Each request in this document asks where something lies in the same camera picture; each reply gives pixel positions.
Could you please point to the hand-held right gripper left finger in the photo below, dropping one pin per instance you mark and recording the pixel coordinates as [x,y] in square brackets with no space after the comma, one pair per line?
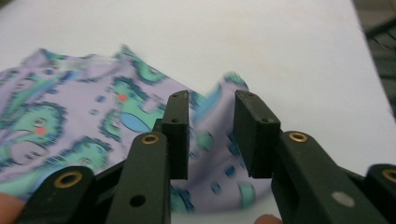
[146,180]

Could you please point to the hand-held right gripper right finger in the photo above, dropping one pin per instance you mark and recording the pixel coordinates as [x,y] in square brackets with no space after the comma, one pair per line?
[299,180]

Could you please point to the lilac seahorse print swimsuit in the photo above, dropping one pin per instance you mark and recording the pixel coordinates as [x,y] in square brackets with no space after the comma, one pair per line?
[77,109]

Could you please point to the white table mat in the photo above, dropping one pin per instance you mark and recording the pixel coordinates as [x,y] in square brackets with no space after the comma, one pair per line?
[249,37]

